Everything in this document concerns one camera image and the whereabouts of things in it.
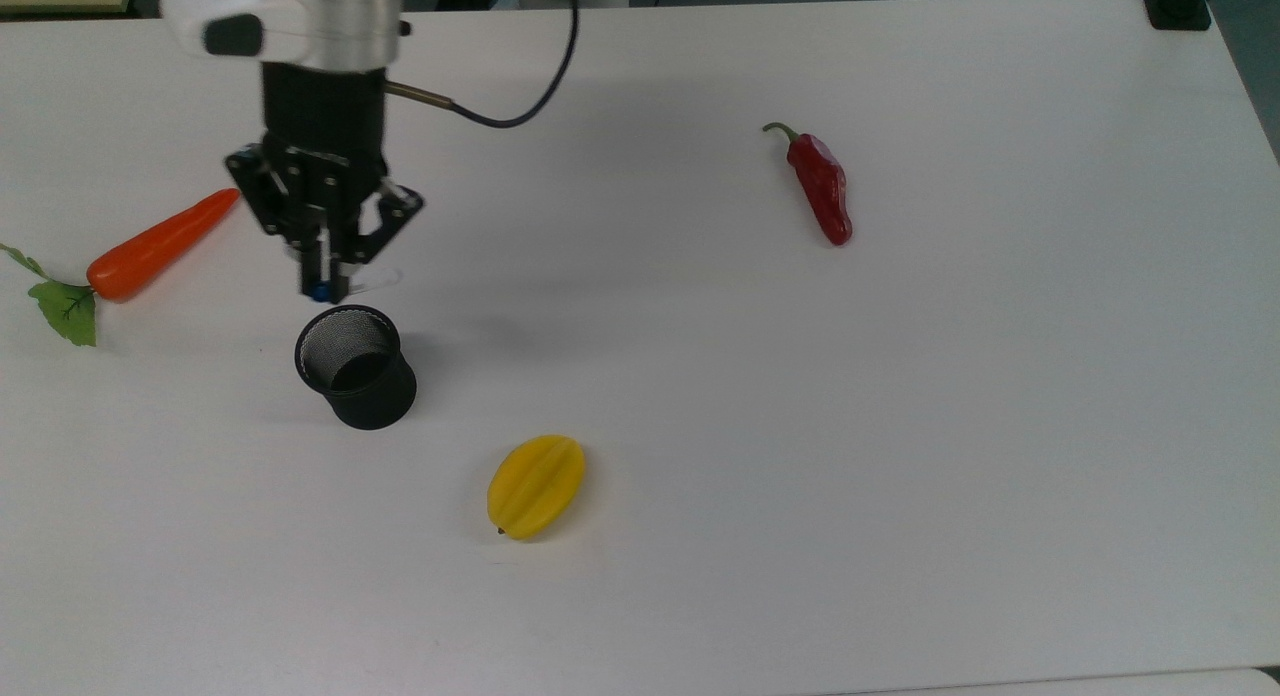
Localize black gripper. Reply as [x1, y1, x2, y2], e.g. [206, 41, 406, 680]
[225, 64, 426, 303]

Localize white marker pen blue cap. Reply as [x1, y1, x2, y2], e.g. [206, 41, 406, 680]
[308, 266, 403, 306]

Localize black mesh pen holder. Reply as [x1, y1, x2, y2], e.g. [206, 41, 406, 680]
[294, 304, 418, 431]

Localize orange toy carrot green leaves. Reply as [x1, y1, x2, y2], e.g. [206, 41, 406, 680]
[0, 187, 242, 348]

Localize yellow toy starfruit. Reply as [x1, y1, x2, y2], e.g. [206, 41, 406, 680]
[486, 434, 587, 542]

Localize red toy chili pepper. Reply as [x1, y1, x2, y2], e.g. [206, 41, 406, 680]
[762, 122, 854, 247]

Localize black table clamp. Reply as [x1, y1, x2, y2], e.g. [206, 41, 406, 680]
[1140, 0, 1223, 32]

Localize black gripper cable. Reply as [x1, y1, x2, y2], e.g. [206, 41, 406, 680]
[385, 0, 583, 130]

